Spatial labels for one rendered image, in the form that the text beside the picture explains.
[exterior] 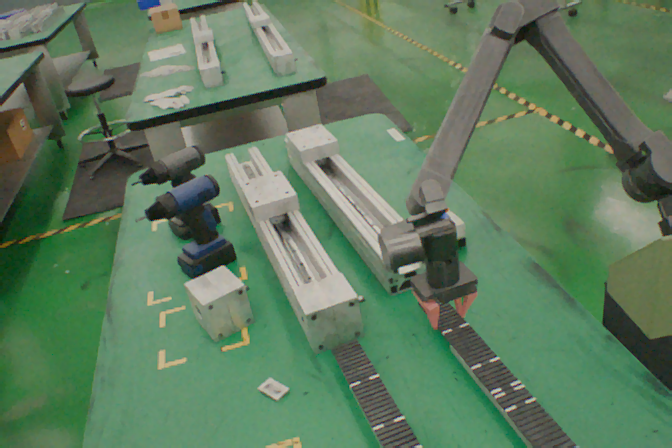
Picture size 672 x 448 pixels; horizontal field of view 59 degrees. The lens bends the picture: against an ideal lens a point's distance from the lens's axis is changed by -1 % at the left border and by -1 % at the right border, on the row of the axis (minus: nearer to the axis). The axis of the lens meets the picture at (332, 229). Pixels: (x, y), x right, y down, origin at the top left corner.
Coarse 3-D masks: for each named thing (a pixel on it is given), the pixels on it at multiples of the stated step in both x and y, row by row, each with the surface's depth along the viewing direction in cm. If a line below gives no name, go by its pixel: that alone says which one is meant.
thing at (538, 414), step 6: (540, 408) 87; (528, 414) 87; (534, 414) 87; (540, 414) 86; (546, 414) 86; (516, 420) 86; (522, 420) 86; (528, 420) 86; (534, 420) 86; (522, 426) 85
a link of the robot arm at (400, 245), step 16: (432, 192) 97; (432, 208) 97; (400, 224) 99; (416, 224) 102; (384, 240) 97; (400, 240) 97; (416, 240) 97; (384, 256) 99; (400, 256) 96; (416, 256) 97
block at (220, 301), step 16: (208, 272) 124; (224, 272) 123; (192, 288) 119; (208, 288) 118; (224, 288) 117; (240, 288) 117; (192, 304) 123; (208, 304) 114; (224, 304) 116; (240, 304) 119; (208, 320) 116; (224, 320) 118; (240, 320) 120; (224, 336) 119
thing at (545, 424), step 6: (540, 420) 86; (546, 420) 85; (552, 420) 85; (528, 426) 85; (534, 426) 85; (540, 426) 85; (546, 426) 84; (552, 426) 84; (528, 432) 84; (534, 432) 84; (540, 432) 84; (528, 438) 83
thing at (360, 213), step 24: (312, 168) 162; (336, 168) 164; (336, 192) 148; (360, 192) 148; (336, 216) 148; (360, 216) 135; (384, 216) 134; (360, 240) 132; (384, 264) 119; (408, 288) 123
